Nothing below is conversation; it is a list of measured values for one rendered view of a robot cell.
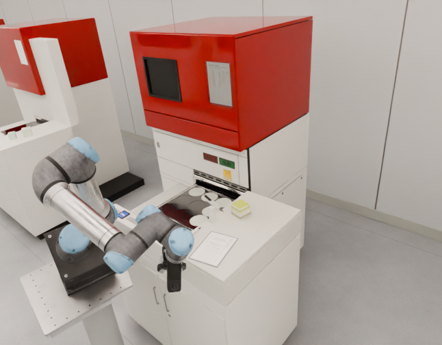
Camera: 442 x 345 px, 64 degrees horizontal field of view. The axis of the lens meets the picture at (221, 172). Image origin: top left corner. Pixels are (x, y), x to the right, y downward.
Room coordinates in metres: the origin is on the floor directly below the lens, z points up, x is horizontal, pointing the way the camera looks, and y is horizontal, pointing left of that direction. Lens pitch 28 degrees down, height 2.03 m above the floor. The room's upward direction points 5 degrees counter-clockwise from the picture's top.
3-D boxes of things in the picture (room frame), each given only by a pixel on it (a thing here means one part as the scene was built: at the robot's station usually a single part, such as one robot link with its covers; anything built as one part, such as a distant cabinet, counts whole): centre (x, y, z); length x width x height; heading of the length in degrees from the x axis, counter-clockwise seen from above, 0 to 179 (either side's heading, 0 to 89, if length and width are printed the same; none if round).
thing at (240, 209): (1.51, -0.09, 1.00); 0.07 x 0.07 x 0.07; 35
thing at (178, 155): (2.03, 0.14, 1.02); 0.82 x 0.03 x 0.40; 47
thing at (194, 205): (1.73, 0.16, 0.90); 0.34 x 0.34 x 0.01; 47
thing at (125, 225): (1.51, 0.45, 0.89); 0.55 x 0.09 x 0.14; 47
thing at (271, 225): (1.40, -0.06, 0.89); 0.62 x 0.35 x 0.14; 137
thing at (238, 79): (2.26, -0.07, 1.52); 0.81 x 0.75 x 0.59; 47
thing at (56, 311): (1.30, 0.73, 0.75); 0.45 x 0.44 x 0.13; 127
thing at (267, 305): (1.60, 0.17, 0.41); 0.97 x 0.64 x 0.82; 47
